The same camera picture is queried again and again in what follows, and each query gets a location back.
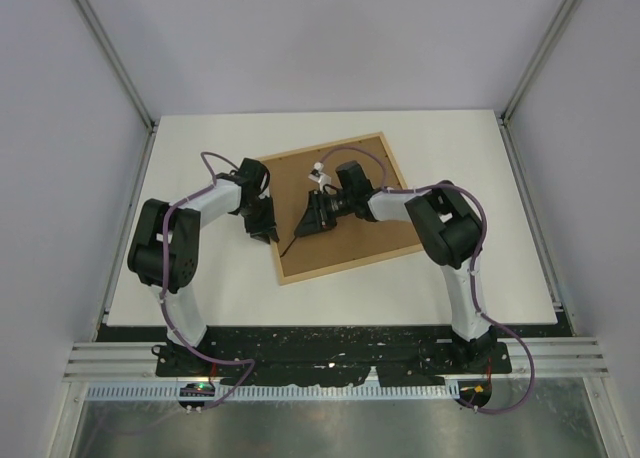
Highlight right aluminium frame post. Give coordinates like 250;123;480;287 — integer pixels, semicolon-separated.
497;0;596;128

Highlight wooden picture frame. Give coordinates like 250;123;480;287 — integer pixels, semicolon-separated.
259;132;422;285

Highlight red handled screwdriver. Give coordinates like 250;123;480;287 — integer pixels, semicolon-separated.
279;236;298;258

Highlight aluminium front rail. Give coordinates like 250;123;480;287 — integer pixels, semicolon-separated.
63;337;609;382

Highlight slotted grey cable duct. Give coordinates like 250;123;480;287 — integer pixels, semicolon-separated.
86;381;459;402

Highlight aluminium frame post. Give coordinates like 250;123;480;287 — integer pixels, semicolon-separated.
63;0;159;134
497;0;596;128

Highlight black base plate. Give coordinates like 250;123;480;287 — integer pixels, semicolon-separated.
151;326;512;387

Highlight left aluminium frame post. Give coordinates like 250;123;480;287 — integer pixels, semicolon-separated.
63;0;159;134

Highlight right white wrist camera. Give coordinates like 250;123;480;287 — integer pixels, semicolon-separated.
308;161;332;191

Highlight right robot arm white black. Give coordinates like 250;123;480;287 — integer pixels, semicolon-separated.
294;161;497;372

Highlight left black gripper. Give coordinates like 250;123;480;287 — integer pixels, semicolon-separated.
239;195;279;244

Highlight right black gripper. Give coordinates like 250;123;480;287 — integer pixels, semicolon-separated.
295;190;354;238

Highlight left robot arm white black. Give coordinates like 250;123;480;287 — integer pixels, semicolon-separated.
127;158;279;376

